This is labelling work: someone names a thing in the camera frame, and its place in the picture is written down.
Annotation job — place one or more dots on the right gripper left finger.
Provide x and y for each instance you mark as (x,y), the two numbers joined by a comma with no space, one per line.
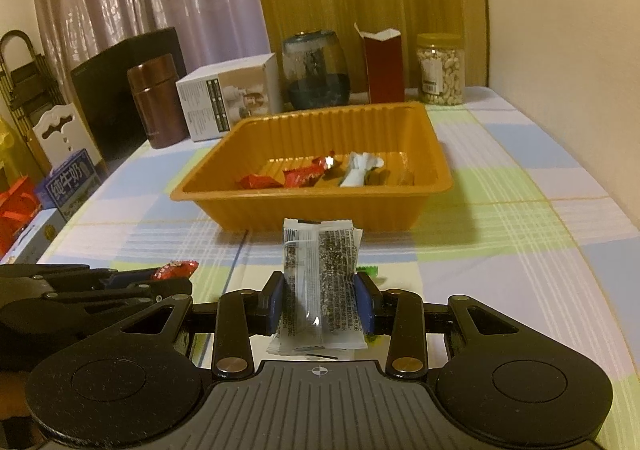
(240,315)

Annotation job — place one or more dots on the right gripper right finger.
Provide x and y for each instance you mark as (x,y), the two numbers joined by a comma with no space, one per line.
(398,314)

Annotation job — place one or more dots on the green candy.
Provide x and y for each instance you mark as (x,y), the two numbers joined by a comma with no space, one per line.
(371,271)

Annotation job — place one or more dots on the clear dark seaweed packet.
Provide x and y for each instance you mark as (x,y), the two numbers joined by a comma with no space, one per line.
(319,312)

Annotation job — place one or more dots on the large red snack packet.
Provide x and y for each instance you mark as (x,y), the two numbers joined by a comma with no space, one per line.
(258,182)

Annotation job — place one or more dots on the silver green snack bag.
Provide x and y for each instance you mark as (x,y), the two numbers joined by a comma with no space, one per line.
(358,167)

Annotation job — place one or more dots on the small red candy packet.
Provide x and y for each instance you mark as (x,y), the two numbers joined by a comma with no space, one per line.
(307,176)

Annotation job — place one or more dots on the tiny red candy packet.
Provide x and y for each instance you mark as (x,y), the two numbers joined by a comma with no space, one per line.
(334,175)

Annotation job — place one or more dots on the clear brown candy packet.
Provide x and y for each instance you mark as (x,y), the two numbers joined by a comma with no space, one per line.
(390,178)

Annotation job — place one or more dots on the light blue carton box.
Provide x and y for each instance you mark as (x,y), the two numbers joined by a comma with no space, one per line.
(35,238)

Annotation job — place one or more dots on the red gift bag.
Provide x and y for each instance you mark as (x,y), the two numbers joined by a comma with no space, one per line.
(19,204)

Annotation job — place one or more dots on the blue milk carton box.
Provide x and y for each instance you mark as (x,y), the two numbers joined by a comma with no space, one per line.
(70,185)

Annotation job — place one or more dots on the orange plastic tray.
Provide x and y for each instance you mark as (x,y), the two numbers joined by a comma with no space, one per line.
(400,133)

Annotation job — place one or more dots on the white wooden chair back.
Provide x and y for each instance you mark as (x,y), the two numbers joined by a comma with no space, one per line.
(61,132)

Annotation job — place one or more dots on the white product box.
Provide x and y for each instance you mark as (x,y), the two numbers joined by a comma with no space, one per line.
(215,98)

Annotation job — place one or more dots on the brown metal thermos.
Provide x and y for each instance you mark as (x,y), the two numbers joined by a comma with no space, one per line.
(153,86)

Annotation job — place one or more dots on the folding step ladder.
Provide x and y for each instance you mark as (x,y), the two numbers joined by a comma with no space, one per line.
(30,91)

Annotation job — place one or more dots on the dark glass jar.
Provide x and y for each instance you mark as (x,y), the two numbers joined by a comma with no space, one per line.
(315,70)

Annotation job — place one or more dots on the clear jar of nuts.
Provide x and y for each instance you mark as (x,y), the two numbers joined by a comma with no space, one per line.
(441,62)

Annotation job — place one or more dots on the dark red open carton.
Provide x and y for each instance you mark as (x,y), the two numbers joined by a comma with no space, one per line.
(382,54)

